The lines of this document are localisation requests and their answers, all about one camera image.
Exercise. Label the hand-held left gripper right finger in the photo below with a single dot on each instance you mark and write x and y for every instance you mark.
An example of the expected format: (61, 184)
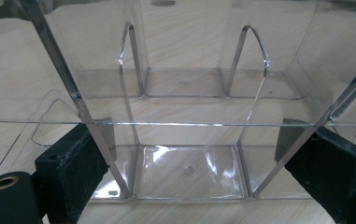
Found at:
(334, 174)

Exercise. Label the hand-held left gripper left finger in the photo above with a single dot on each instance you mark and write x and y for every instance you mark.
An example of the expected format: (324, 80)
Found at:
(69, 174)

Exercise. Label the clear acrylic divided organizer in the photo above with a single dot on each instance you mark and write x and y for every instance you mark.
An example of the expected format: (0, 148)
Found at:
(188, 174)

